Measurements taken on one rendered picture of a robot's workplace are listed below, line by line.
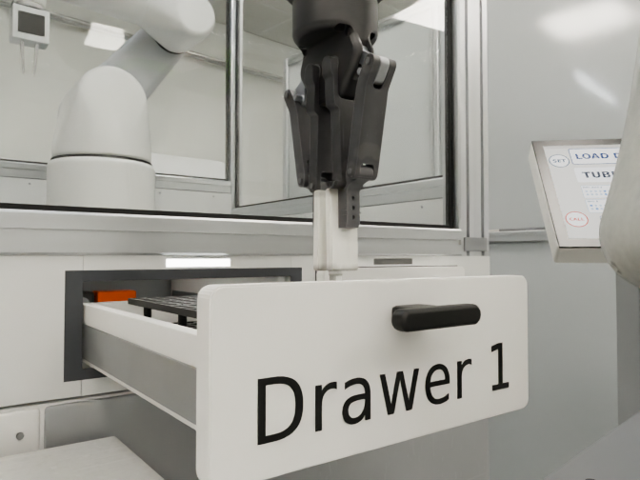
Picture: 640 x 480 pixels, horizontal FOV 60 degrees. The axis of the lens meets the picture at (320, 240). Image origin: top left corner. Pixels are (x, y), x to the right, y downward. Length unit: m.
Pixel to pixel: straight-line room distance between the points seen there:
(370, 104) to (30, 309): 0.38
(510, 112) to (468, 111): 1.28
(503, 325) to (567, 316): 1.67
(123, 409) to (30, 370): 0.10
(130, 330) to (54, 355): 0.15
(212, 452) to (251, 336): 0.06
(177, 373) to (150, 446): 0.29
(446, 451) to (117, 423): 0.54
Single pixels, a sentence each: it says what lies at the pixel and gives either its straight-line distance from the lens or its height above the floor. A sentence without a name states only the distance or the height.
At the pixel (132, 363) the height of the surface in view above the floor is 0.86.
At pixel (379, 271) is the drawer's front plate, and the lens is 0.80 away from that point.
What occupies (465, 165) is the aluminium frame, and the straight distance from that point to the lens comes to 0.98.
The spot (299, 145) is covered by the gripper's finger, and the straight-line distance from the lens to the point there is 0.52.
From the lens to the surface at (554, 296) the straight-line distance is 2.15.
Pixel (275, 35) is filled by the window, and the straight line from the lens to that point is 0.79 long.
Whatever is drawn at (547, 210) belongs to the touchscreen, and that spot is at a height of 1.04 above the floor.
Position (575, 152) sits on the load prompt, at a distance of 1.31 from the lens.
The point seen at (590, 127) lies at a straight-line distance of 2.14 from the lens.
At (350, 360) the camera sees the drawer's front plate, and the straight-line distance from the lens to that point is 0.36.
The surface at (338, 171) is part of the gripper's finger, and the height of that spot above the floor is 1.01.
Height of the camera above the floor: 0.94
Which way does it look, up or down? 2 degrees up
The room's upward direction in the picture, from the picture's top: straight up
